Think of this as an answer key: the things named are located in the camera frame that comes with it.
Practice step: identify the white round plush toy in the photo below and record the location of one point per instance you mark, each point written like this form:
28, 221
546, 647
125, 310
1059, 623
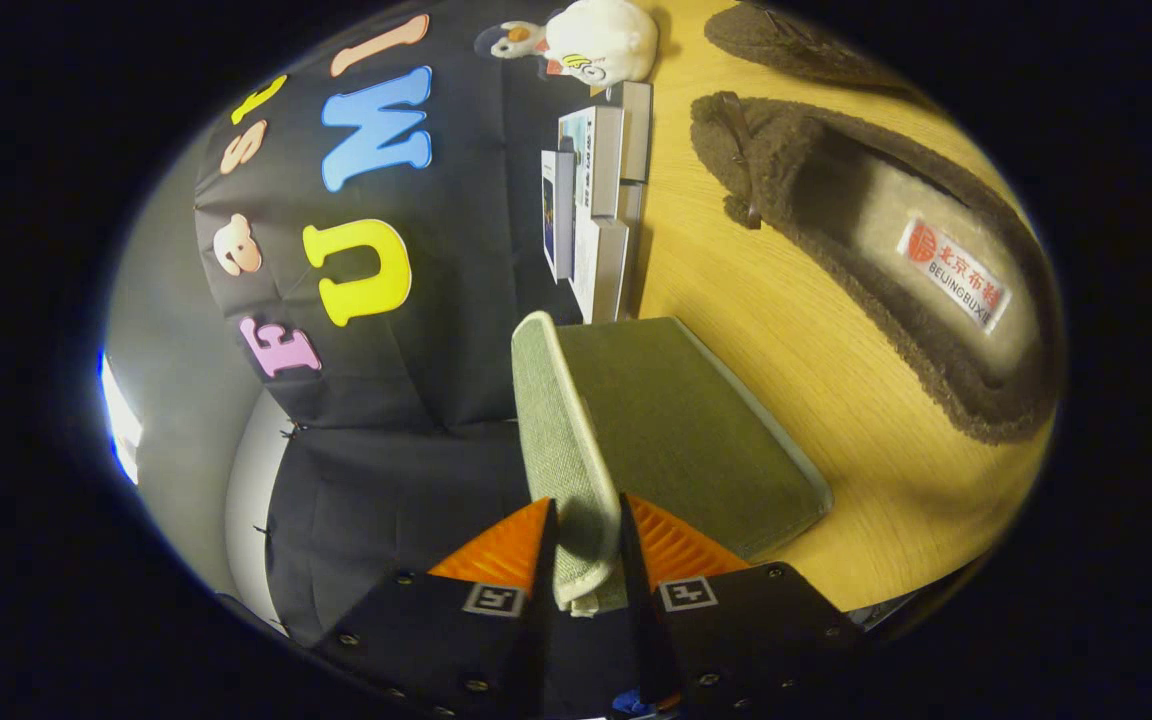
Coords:
601, 35

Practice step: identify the large ceiling light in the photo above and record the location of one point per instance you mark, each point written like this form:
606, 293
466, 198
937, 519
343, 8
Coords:
121, 420

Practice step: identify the black backdrop cloth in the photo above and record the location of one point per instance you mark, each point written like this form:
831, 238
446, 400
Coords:
456, 300

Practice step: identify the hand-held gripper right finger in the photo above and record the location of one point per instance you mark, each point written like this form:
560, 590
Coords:
636, 570

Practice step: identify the green fabric storage box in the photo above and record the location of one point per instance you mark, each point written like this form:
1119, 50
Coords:
676, 420

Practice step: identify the book with pale blue cover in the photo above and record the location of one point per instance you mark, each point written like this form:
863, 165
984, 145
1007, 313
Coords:
596, 155

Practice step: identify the brown fuzzy shoe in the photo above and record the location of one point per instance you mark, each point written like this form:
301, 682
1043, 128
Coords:
766, 140
786, 45

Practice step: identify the black cover book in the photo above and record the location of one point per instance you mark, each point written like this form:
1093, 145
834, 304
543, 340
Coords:
638, 130

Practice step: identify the white cover book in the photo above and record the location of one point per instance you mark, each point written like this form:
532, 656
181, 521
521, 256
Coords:
601, 265

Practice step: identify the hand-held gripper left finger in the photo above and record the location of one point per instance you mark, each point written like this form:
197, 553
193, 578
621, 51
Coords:
547, 570

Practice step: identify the book with night photo cover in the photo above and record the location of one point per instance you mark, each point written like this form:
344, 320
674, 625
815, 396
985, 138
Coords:
558, 210

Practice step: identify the penguin plush toy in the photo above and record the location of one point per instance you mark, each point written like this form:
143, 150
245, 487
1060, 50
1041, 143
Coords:
514, 40

